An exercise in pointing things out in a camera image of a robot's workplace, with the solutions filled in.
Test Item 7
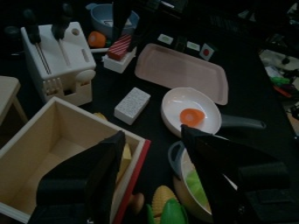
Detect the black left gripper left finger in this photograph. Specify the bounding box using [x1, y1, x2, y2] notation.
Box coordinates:
[27, 129, 127, 224]

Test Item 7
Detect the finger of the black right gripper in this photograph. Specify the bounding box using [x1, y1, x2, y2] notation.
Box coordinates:
[127, 26, 147, 53]
[111, 0, 133, 40]

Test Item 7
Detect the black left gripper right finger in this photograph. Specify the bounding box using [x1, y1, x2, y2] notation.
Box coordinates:
[180, 124, 299, 224]

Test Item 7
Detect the red striped salmon slice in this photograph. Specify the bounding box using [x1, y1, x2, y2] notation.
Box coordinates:
[107, 33, 135, 61]

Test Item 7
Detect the speckled white rice block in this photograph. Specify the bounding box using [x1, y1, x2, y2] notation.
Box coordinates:
[113, 87, 152, 126]

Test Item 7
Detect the light blue toy pot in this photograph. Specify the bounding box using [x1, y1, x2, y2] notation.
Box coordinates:
[85, 3, 140, 39]

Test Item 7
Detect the sushi roll green centre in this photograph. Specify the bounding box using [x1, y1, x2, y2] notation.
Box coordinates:
[156, 33, 175, 46]
[184, 40, 201, 53]

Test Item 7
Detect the orange toy fruit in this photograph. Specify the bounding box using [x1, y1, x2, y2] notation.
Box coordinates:
[87, 31, 108, 49]

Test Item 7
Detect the striped red white box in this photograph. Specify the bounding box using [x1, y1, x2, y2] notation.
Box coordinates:
[101, 46, 137, 74]

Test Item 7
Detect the green lettuce leaf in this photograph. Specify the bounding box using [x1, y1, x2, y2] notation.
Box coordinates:
[183, 169, 212, 212]

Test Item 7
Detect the yellow toy food piece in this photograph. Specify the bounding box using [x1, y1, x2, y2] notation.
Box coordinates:
[116, 143, 135, 183]

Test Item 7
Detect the beige toy egg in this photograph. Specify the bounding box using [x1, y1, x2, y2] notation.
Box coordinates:
[129, 192, 145, 215]

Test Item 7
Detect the pink plastic tray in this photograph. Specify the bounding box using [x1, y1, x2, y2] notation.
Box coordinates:
[135, 43, 229, 106]

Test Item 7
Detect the wooden box with red edge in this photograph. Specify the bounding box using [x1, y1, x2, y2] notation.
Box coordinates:
[0, 96, 152, 224]

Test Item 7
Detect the sushi roll red centre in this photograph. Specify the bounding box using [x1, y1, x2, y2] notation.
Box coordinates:
[199, 43, 217, 62]

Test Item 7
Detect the yellow toy corn cob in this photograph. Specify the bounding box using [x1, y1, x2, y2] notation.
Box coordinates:
[151, 185, 179, 224]

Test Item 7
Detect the white wooden knife block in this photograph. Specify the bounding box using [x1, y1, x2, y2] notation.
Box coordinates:
[20, 21, 97, 107]

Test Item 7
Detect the orange carrot slice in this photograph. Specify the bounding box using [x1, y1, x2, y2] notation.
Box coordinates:
[179, 108, 207, 128]

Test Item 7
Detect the red background object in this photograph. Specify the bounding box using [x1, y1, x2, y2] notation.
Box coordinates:
[272, 85, 294, 99]

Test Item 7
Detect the green background object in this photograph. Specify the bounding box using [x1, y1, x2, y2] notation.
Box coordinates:
[270, 76, 292, 87]

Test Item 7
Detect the light wooden stool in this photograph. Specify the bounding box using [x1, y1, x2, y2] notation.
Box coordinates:
[0, 75, 29, 127]

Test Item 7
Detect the cream pot with grey handles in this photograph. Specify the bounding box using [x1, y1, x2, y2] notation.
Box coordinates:
[167, 139, 239, 224]

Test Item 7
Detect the black handled toy knife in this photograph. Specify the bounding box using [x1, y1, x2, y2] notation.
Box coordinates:
[51, 3, 75, 41]
[23, 8, 43, 45]

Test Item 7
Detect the white frying pan grey handle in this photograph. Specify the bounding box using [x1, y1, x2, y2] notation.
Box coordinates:
[160, 87, 267, 138]

